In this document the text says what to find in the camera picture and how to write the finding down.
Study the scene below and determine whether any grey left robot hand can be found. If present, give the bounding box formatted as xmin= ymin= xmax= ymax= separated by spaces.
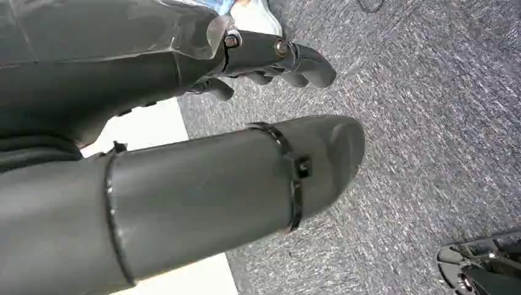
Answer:
xmin=0 ymin=0 xmax=366 ymax=295

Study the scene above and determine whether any ribbed grey left arm sleeve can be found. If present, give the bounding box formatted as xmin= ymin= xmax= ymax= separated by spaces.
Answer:
xmin=0 ymin=135 xmax=84 ymax=173

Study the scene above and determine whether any person's white shoe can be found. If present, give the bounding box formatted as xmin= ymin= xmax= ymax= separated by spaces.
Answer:
xmin=229 ymin=0 xmax=284 ymax=37

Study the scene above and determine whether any black power cable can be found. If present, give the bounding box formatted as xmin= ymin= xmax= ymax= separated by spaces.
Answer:
xmin=357 ymin=0 xmax=386 ymax=14

